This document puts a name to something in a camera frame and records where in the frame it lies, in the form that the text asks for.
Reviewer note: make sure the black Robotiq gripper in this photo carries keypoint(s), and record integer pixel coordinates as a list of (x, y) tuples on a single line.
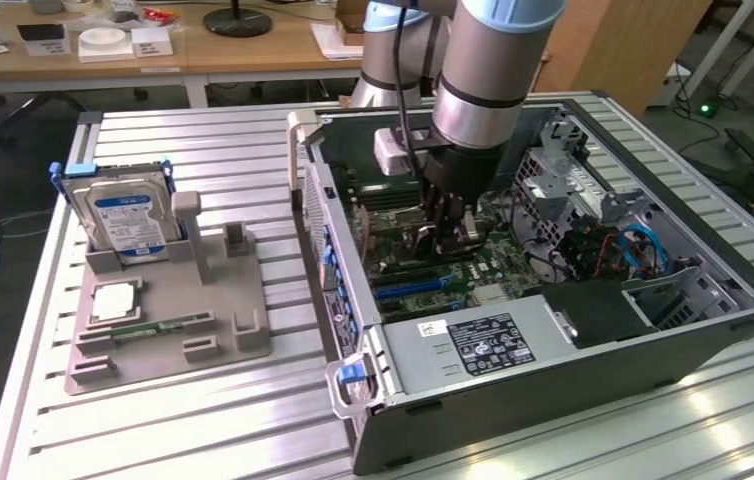
[(460, 175)]

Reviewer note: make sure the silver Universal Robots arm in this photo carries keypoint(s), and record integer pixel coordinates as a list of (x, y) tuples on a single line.
[(490, 75)]

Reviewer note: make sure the black RAM slot bank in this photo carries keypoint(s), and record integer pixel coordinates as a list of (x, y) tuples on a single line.
[(383, 197), (379, 270)]

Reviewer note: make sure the silver drive cage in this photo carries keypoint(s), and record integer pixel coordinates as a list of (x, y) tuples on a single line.
[(550, 190)]

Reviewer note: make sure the green Dell motherboard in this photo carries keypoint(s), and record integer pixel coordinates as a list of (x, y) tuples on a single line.
[(497, 270)]

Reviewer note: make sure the blue expansion slot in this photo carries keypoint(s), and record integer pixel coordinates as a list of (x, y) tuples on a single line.
[(417, 289)]

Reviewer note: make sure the silver chipset heat sink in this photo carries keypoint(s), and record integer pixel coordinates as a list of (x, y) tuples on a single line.
[(497, 294)]

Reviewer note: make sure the white paper stack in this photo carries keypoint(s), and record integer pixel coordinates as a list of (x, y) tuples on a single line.
[(337, 45)]

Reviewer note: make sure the wooden cabinet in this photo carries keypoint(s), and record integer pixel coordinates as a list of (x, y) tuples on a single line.
[(617, 50)]

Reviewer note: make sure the brown cardboard box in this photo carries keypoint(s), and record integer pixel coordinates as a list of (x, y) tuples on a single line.
[(351, 15)]

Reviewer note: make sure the grey power supply unit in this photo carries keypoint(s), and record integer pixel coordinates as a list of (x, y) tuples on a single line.
[(430, 360)]

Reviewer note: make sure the power strip with green light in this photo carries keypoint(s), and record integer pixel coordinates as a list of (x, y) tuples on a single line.
[(706, 108)]

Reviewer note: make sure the metal disk bay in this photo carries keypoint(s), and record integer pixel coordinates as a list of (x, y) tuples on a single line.
[(670, 300)]

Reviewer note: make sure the wooden desk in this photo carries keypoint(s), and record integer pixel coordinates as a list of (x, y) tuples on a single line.
[(230, 55)]

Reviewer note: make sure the blue case latch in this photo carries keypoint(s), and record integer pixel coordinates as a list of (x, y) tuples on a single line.
[(350, 375)]

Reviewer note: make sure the grey parts rack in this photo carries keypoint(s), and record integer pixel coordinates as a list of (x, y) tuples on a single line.
[(217, 300)]

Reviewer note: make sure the black round lamp base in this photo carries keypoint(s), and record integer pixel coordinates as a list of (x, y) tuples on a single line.
[(237, 25)]

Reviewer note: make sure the open grey PC case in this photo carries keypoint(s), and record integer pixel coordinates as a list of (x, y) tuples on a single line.
[(550, 400)]

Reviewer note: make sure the hard disk with blue caddy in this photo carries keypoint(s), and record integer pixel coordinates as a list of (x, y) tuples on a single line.
[(123, 220)]

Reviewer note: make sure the white labelled box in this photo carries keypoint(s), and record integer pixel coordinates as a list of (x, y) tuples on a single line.
[(153, 45)]

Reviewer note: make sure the red packet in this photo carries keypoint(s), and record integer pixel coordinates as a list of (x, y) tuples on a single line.
[(158, 16)]

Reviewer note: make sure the silver CPU chip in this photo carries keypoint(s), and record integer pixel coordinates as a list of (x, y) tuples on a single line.
[(113, 301)]

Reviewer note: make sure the white round dish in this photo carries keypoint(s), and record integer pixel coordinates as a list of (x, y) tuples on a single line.
[(106, 47)]

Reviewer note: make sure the small dark object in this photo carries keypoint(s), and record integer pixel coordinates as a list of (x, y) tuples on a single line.
[(125, 15)]

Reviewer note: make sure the black office chair base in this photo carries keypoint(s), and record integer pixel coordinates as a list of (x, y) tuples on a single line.
[(23, 117)]

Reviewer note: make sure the black and white box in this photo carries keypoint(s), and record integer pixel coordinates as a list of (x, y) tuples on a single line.
[(43, 42)]

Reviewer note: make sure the grey cup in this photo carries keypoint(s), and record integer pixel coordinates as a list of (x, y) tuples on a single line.
[(47, 6)]

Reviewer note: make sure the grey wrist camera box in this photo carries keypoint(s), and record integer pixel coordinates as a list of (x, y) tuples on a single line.
[(393, 152)]

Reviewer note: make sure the white desk frame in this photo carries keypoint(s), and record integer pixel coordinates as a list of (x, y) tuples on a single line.
[(717, 50)]

